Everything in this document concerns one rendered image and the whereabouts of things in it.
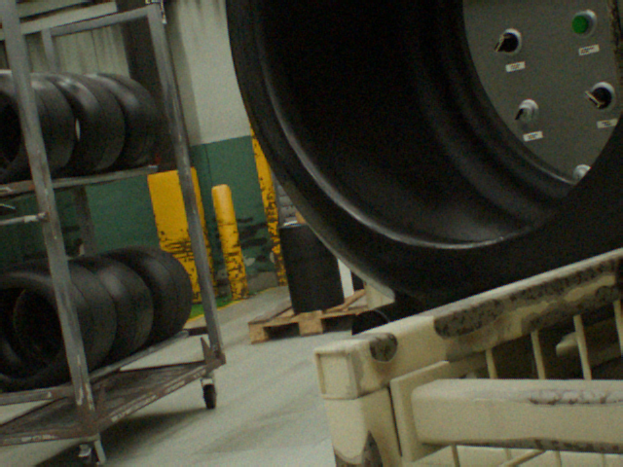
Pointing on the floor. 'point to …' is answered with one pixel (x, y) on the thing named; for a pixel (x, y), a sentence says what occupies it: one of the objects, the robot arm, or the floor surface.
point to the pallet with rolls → (310, 287)
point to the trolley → (158, 279)
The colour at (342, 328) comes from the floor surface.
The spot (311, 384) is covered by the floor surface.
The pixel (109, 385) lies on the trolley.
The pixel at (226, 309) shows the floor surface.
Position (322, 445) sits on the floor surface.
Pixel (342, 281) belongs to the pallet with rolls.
